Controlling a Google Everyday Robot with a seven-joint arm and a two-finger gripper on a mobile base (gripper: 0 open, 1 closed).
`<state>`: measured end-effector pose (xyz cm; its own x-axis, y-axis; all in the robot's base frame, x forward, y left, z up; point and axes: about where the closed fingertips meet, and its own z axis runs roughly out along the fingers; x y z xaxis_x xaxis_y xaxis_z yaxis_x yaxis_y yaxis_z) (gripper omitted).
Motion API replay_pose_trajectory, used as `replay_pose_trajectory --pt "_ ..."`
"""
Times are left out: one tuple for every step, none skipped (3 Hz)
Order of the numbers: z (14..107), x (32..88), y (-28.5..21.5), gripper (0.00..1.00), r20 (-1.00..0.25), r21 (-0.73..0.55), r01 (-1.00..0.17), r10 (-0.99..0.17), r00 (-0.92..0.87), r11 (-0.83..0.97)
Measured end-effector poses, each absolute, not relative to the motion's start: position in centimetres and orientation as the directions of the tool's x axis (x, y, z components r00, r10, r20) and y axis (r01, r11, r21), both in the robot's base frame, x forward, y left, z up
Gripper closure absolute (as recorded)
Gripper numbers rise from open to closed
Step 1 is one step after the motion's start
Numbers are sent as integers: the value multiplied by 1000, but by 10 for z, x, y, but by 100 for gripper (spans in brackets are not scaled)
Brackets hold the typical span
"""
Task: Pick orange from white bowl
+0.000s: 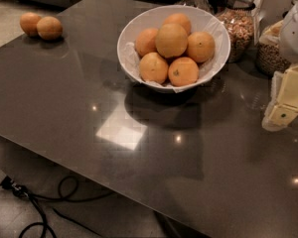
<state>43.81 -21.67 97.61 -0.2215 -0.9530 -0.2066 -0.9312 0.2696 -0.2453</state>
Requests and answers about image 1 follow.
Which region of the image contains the white ceramic bowl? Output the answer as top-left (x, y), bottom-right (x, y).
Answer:
top-left (116, 4), bottom-right (231, 94)

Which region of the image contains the glass jar of cereal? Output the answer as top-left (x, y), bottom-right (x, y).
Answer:
top-left (255, 0), bottom-right (298, 76)

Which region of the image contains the glass jar of nuts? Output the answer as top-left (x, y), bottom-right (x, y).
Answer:
top-left (217, 0), bottom-right (255, 62)

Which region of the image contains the white paper bowl liner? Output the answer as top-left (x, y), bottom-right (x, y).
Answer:
top-left (118, 15), bottom-right (226, 94)

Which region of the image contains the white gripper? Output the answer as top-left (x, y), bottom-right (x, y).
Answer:
top-left (261, 1), bottom-right (298, 132)

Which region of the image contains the black power cable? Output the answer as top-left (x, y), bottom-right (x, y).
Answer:
top-left (0, 175), bottom-right (115, 238)

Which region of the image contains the orange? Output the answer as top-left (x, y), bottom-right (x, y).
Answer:
top-left (37, 16), bottom-right (63, 41)
top-left (168, 57), bottom-right (199, 87)
top-left (139, 53), bottom-right (169, 84)
top-left (20, 12), bottom-right (42, 37)
top-left (135, 28), bottom-right (158, 57)
top-left (163, 13), bottom-right (192, 34)
top-left (155, 23), bottom-right (188, 59)
top-left (187, 32), bottom-right (216, 62)

